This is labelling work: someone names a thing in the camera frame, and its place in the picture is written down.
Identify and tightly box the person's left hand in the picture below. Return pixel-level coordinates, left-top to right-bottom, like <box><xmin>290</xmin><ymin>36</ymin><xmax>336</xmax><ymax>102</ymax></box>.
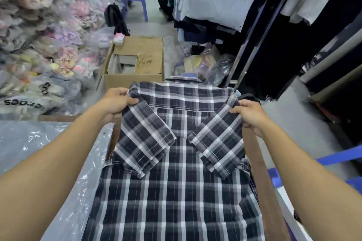
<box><xmin>96</xmin><ymin>88</ymin><xmax>140</xmax><ymax>124</ymax></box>

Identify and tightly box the person's right hand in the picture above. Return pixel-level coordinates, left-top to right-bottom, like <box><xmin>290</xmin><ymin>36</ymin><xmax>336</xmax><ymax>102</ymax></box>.
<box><xmin>230</xmin><ymin>100</ymin><xmax>274</xmax><ymax>138</ymax></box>

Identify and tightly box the black white plaid shirt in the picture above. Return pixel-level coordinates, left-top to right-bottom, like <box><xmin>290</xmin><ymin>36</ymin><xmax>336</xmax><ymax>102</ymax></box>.
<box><xmin>81</xmin><ymin>76</ymin><xmax>266</xmax><ymax>241</ymax></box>

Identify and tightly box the person's right forearm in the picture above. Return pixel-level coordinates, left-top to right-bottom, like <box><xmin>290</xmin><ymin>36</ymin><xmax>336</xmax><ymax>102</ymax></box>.
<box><xmin>256</xmin><ymin>122</ymin><xmax>362</xmax><ymax>241</ymax></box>

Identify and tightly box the person's left forearm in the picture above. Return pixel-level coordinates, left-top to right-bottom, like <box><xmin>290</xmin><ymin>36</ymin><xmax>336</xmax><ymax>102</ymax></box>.
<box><xmin>0</xmin><ymin>105</ymin><xmax>114</xmax><ymax>241</ymax></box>

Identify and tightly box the open cardboard box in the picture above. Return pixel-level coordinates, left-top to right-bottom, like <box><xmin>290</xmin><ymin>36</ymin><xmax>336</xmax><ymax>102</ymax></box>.
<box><xmin>96</xmin><ymin>36</ymin><xmax>165</xmax><ymax>92</ymax></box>

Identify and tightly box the heap of plastic bags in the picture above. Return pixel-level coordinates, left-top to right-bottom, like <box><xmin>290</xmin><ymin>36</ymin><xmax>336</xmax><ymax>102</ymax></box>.
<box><xmin>174</xmin><ymin>44</ymin><xmax>236</xmax><ymax>87</ymax></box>

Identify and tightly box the small pink white box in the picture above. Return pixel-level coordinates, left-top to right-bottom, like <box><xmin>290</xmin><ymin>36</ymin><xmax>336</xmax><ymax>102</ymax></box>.
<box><xmin>113</xmin><ymin>33</ymin><xmax>127</xmax><ymax>46</ymax></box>

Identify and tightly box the row of dark hanging garments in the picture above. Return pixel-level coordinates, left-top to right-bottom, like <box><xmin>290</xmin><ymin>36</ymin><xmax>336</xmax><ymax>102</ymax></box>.
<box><xmin>173</xmin><ymin>0</ymin><xmax>362</xmax><ymax>142</ymax></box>

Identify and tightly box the metal clothes rack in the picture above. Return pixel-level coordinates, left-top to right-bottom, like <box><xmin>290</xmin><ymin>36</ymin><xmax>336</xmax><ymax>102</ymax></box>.
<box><xmin>225</xmin><ymin>0</ymin><xmax>301</xmax><ymax>89</ymax></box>

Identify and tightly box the black backpack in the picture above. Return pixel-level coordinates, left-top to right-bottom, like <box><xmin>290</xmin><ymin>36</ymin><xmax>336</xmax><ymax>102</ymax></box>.
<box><xmin>104</xmin><ymin>4</ymin><xmax>131</xmax><ymax>37</ymax></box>

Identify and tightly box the pile of bagged shoes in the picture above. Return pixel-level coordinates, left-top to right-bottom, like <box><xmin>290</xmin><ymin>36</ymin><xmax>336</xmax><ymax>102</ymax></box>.
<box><xmin>0</xmin><ymin>0</ymin><xmax>126</xmax><ymax>121</ymax></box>

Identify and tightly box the clear plastic bag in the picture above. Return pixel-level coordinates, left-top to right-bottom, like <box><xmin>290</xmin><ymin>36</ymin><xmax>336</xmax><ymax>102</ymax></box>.
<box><xmin>0</xmin><ymin>121</ymin><xmax>115</xmax><ymax>241</ymax></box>

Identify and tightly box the blue plastic stool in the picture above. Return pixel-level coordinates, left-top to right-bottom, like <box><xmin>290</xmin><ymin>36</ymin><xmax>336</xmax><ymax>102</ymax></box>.
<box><xmin>267</xmin><ymin>145</ymin><xmax>362</xmax><ymax>241</ymax></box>

